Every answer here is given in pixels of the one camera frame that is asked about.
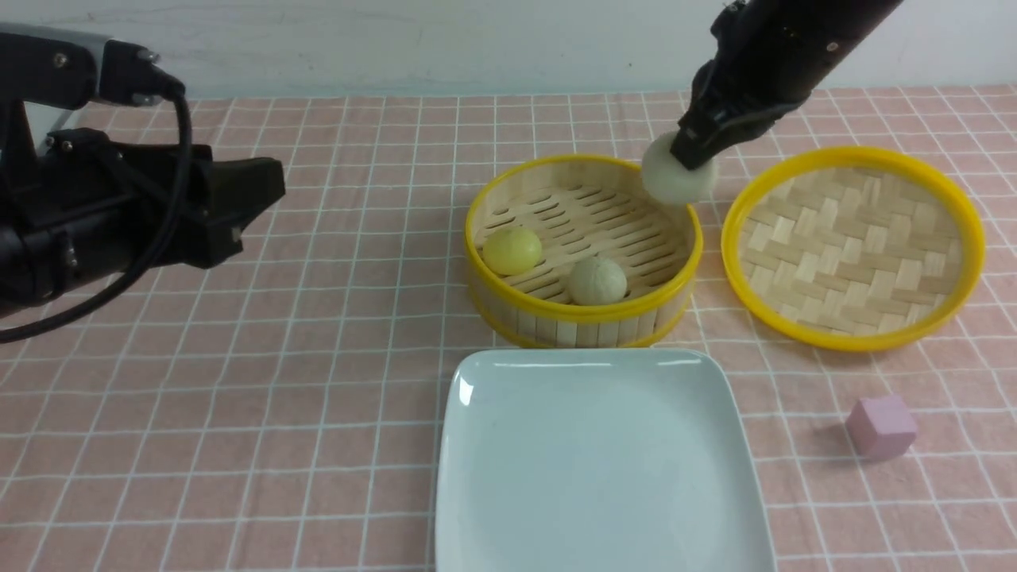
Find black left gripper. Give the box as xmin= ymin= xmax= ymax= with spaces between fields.
xmin=2 ymin=128 xmax=286 ymax=316

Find pink cube block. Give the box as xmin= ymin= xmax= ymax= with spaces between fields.
xmin=844 ymin=395 xmax=918 ymax=461

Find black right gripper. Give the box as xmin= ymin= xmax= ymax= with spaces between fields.
xmin=671 ymin=1 xmax=809 ymax=170

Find woven bamboo steamer lid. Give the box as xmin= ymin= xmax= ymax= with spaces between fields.
xmin=721 ymin=146 xmax=988 ymax=352

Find white steamed bun front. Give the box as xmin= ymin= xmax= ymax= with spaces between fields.
xmin=567 ymin=256 xmax=629 ymax=307

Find black left camera cable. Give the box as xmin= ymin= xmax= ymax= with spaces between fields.
xmin=0 ymin=75 xmax=195 ymax=344

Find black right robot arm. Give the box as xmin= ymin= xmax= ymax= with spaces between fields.
xmin=671 ymin=1 xmax=899 ymax=170

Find white steamed bun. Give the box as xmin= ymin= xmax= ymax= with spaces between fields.
xmin=567 ymin=256 xmax=629 ymax=307
xmin=640 ymin=130 xmax=719 ymax=206

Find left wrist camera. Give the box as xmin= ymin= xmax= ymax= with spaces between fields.
xmin=1 ymin=22 xmax=186 ymax=110

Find bamboo steamer basket yellow rim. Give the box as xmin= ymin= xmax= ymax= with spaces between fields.
xmin=464 ymin=153 xmax=704 ymax=349

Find yellow steamed bun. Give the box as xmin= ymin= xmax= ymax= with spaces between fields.
xmin=481 ymin=226 xmax=543 ymax=276

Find white square plate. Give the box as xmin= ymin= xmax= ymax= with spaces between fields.
xmin=435 ymin=348 xmax=778 ymax=571

